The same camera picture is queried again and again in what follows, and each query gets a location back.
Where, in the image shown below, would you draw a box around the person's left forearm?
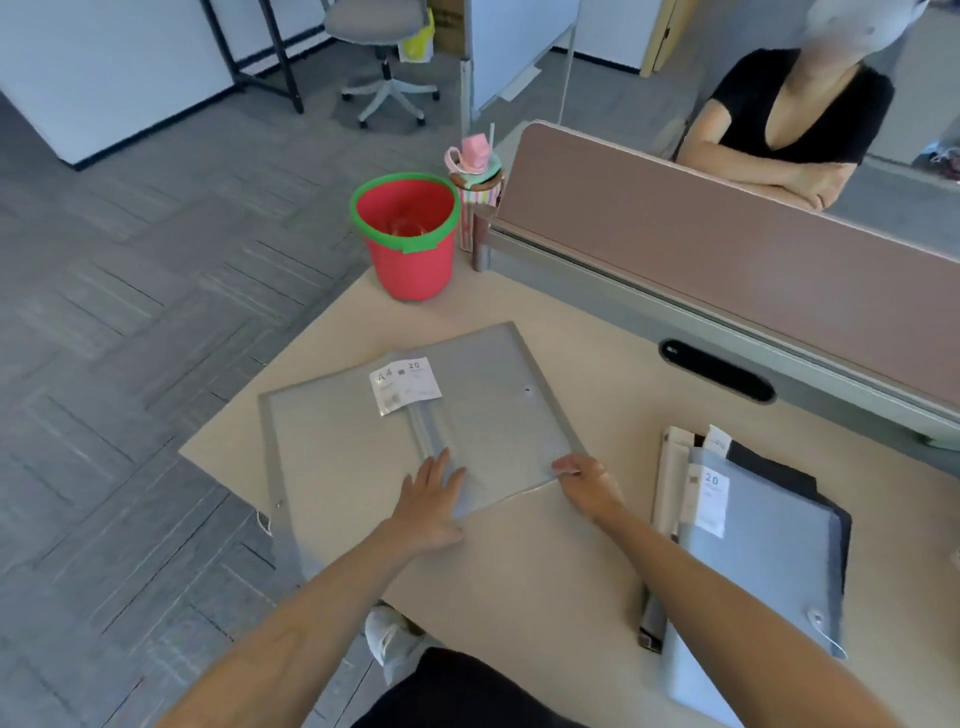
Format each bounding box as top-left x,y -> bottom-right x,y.
156,517 -> 460,728

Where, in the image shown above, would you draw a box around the black document folder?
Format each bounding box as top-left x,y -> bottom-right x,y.
722,438 -> 855,605

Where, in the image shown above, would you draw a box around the yellow plastic bag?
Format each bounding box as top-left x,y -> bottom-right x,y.
396,6 -> 437,63

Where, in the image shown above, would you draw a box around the dark brown folder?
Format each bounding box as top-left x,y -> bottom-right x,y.
638,591 -> 666,654

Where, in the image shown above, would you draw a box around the grey document folder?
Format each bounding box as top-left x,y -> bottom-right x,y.
258,322 -> 588,580

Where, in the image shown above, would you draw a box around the blue-grey closed document folder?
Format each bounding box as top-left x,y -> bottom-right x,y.
658,446 -> 850,728

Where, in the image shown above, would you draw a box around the cardboard box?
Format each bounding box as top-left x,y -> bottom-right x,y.
428,0 -> 467,56

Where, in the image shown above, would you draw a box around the black oval cable grommet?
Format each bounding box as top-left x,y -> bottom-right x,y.
658,339 -> 777,405

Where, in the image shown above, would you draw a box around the black metal frame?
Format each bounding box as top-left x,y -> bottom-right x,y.
200,0 -> 306,116

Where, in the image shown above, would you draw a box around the person's black trousers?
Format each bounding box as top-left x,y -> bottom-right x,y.
372,647 -> 595,728

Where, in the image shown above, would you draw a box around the red bucket with green rim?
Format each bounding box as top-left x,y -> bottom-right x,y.
350,172 -> 460,303

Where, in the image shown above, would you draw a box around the grey office chair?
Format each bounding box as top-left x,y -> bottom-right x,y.
323,0 -> 443,131

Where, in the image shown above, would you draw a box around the grey desk cable rail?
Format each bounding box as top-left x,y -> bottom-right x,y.
486,223 -> 960,445

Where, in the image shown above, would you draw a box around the person's right forearm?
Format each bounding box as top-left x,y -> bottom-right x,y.
600,501 -> 905,728

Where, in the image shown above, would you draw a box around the person's right hand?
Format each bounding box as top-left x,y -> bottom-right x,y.
552,453 -> 628,527

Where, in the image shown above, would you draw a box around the person's left hand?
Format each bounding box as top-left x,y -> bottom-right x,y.
395,448 -> 470,553

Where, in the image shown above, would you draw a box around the white document folder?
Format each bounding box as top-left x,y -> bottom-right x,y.
651,426 -> 733,543

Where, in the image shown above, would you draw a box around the white label on blue-grey folder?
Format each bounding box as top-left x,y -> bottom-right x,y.
678,463 -> 731,540

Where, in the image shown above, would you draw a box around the pink desk divider panel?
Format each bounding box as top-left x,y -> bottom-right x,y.
487,121 -> 960,411

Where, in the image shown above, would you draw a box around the pink striped tumbler with straw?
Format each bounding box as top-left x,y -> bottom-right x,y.
444,123 -> 508,255

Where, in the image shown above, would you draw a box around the white shoe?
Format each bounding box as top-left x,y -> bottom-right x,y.
364,603 -> 426,688

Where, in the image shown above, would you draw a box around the white partition board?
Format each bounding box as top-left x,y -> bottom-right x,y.
460,0 -> 581,138

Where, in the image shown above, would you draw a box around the white paper label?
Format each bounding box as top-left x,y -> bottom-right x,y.
369,358 -> 442,417

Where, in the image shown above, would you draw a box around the wooden board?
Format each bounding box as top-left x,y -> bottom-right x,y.
639,0 -> 681,78

